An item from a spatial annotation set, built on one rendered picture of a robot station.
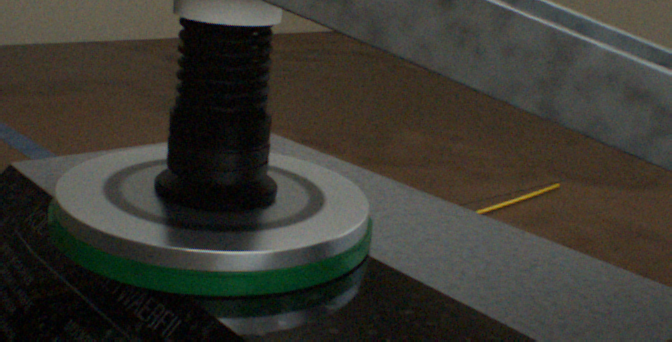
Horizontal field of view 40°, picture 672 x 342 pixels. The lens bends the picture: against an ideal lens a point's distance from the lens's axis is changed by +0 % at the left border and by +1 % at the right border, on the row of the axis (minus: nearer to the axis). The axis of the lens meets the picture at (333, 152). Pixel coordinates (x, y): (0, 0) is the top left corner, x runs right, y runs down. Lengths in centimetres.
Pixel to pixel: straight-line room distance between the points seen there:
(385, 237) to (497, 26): 21
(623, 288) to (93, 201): 35
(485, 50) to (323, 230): 16
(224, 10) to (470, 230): 25
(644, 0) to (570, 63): 552
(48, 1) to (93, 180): 498
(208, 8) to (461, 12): 16
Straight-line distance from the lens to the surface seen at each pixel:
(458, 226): 70
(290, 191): 65
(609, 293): 63
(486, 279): 62
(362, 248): 61
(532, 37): 52
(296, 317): 53
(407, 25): 52
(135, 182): 65
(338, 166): 81
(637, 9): 606
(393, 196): 75
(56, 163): 77
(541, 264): 66
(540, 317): 58
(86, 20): 574
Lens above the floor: 109
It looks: 17 degrees down
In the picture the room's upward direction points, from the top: 6 degrees clockwise
